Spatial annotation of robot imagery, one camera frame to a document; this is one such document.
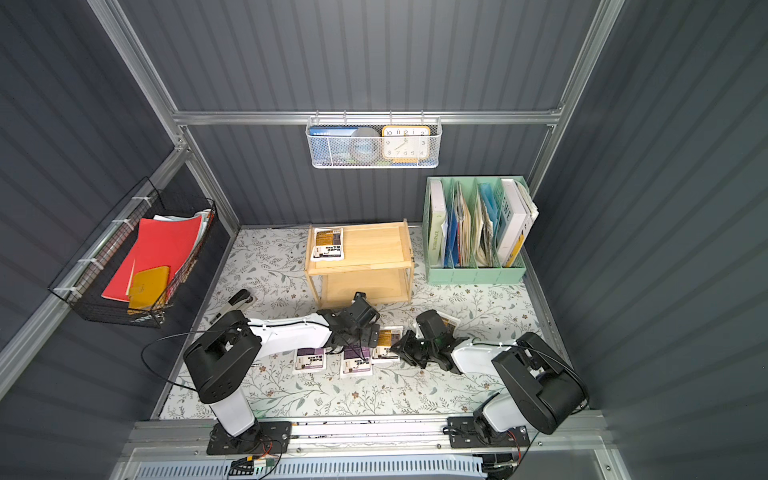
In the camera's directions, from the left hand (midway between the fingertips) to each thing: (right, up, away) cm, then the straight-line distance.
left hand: (363, 331), depth 91 cm
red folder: (-48, +27, -17) cm, 58 cm away
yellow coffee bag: (-10, +27, -6) cm, 29 cm away
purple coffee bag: (-16, -7, -6) cm, 18 cm away
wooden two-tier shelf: (+5, +22, -8) cm, 23 cm away
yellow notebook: (-47, +16, -24) cm, 55 cm away
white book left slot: (+22, +35, -2) cm, 41 cm away
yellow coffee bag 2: (+7, -2, -2) cm, 8 cm away
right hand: (+10, -4, -4) cm, 12 cm away
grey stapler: (-39, +9, +3) cm, 41 cm away
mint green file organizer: (+35, +32, +2) cm, 47 cm away
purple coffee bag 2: (-2, -7, -7) cm, 10 cm away
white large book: (+47, +36, -2) cm, 59 cm away
